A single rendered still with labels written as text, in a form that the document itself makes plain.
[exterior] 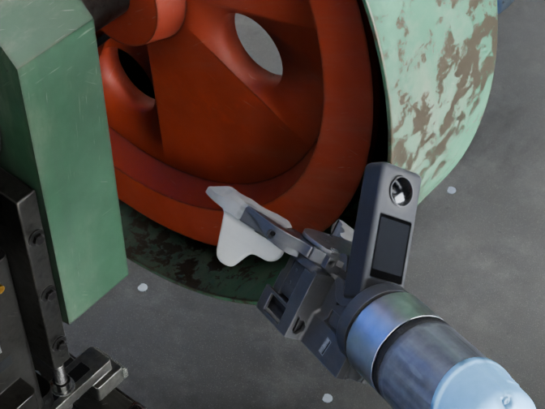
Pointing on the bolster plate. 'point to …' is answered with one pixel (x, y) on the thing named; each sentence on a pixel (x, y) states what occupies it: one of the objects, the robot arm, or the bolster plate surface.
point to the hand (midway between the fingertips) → (275, 200)
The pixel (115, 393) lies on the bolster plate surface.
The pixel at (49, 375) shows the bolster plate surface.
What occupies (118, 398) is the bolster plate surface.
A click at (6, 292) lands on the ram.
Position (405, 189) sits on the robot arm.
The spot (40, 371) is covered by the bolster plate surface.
